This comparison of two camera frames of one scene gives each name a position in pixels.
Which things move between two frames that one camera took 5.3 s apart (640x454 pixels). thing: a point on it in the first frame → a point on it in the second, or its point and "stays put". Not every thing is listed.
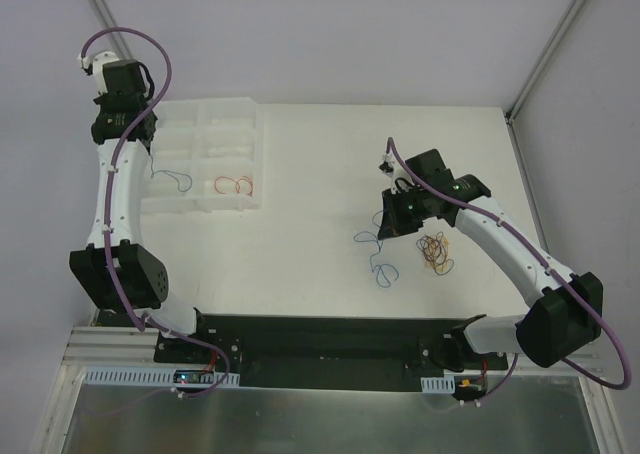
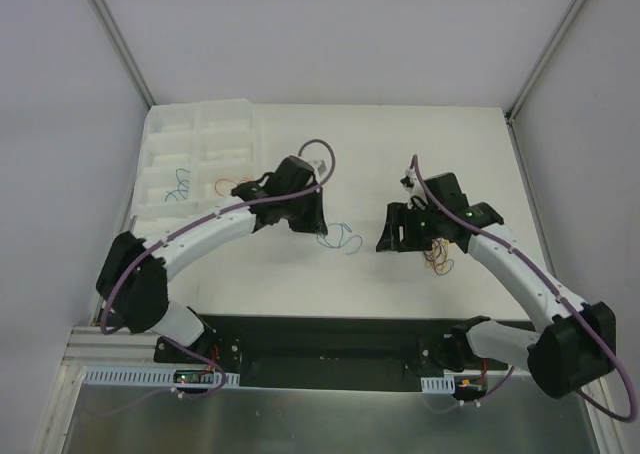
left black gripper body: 123,125 → 310,212
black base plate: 318,351 stays put
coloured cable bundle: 435,251 stays put
